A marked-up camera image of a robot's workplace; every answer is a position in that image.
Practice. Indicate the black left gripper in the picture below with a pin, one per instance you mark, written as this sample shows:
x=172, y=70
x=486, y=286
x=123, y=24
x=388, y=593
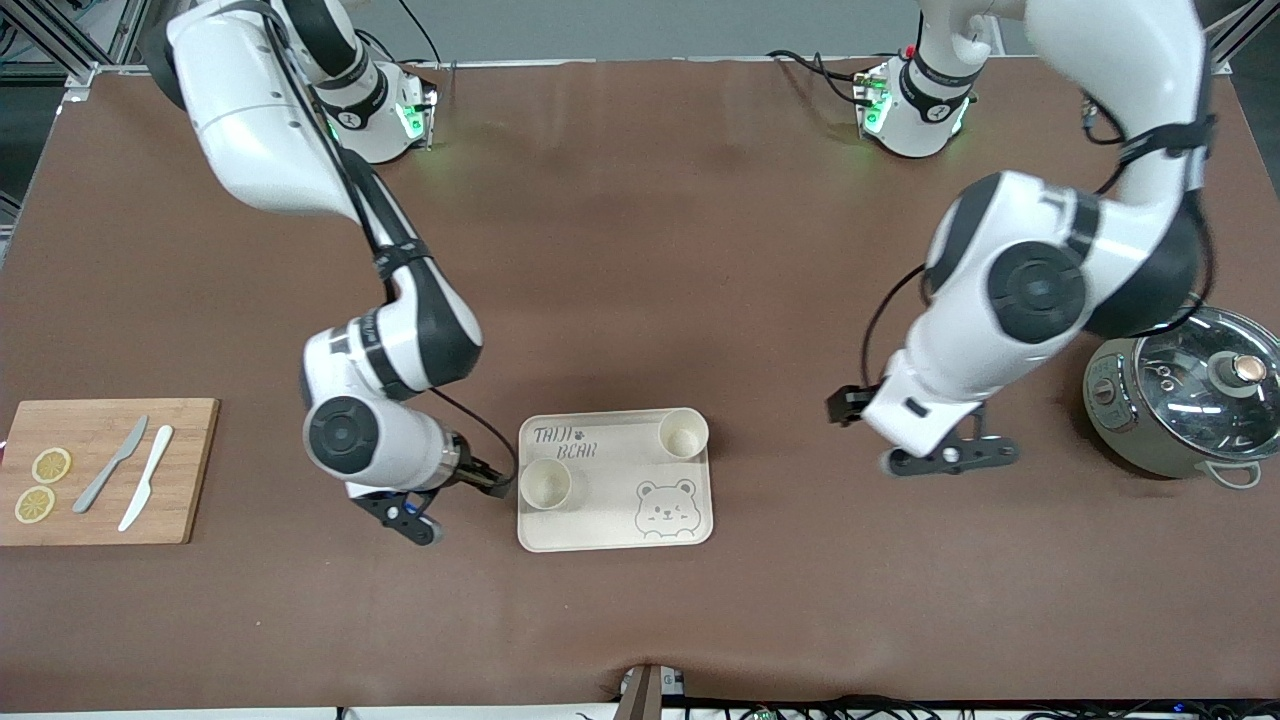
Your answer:
x=846, y=405

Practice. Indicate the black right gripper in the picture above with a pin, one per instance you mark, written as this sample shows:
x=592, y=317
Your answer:
x=484, y=476

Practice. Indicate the white paper cup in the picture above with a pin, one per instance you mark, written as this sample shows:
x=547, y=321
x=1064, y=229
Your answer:
x=684, y=434
x=545, y=484

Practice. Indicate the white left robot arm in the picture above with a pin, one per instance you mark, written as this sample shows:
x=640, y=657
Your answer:
x=1000, y=320

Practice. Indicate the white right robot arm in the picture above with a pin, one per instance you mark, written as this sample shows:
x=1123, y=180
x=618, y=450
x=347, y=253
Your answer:
x=260, y=130

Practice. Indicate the cream bear print tray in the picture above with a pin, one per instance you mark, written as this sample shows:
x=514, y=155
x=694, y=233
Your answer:
x=610, y=505

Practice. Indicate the brown table cover mat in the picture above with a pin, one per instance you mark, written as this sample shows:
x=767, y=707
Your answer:
x=620, y=250

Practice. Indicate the grey pot glass lid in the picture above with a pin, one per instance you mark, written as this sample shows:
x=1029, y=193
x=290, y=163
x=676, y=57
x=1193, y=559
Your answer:
x=1110, y=400

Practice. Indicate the white plastic knife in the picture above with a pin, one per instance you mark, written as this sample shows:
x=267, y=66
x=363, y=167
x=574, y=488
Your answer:
x=148, y=478

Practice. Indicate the grey plastic knife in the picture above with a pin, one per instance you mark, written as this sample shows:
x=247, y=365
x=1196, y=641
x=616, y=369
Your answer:
x=110, y=468

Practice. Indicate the bamboo cutting board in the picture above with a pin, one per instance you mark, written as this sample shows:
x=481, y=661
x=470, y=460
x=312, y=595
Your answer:
x=100, y=500

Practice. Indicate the yellow lemon slice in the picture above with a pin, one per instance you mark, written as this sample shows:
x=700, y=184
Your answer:
x=51, y=465
x=34, y=504

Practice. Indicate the metal table edge bracket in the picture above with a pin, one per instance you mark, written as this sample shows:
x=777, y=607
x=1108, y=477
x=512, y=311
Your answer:
x=645, y=692

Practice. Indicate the aluminium frame profile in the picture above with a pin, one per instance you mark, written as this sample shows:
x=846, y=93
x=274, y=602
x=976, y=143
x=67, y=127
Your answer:
x=90, y=40
x=1235, y=35

